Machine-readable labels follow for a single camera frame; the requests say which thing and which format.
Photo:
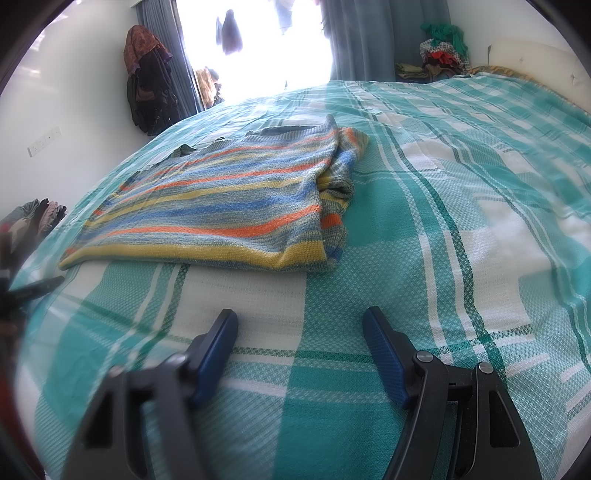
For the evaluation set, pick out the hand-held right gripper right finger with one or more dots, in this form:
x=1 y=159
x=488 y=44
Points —
x=383 y=350

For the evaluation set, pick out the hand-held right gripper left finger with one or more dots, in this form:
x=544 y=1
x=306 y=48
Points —
x=217 y=341

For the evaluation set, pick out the white wall switch plate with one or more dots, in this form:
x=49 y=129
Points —
x=45 y=141

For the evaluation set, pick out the striped knit sweater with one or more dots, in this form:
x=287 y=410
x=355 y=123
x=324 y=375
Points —
x=221 y=198

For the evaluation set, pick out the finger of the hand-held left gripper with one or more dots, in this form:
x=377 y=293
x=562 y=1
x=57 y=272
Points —
x=41 y=286

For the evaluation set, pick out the dark hanging clothes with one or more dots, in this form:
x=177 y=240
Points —
x=150 y=83

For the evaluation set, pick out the stack of folded cloths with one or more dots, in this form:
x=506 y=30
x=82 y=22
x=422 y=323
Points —
x=411 y=71

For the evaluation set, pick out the yellowish pillow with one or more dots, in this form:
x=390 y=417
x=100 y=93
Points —
x=496 y=71

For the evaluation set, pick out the green and red clothes heap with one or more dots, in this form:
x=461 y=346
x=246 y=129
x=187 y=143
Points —
x=443 y=50

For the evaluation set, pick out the teal checked bed sheet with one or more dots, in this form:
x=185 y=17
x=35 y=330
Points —
x=461 y=240

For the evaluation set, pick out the dark garment outside window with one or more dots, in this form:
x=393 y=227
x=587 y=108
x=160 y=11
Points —
x=231 y=32

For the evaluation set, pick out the orange patterned cloth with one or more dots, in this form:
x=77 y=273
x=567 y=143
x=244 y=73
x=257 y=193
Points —
x=210 y=87

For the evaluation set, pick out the white headboard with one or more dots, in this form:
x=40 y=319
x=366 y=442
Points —
x=545 y=64

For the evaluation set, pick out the pile of mixed clothes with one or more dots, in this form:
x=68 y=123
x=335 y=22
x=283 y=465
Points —
x=37 y=217

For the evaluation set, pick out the grey-blue curtain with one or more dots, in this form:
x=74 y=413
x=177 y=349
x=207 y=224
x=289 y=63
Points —
x=178 y=55
x=378 y=37

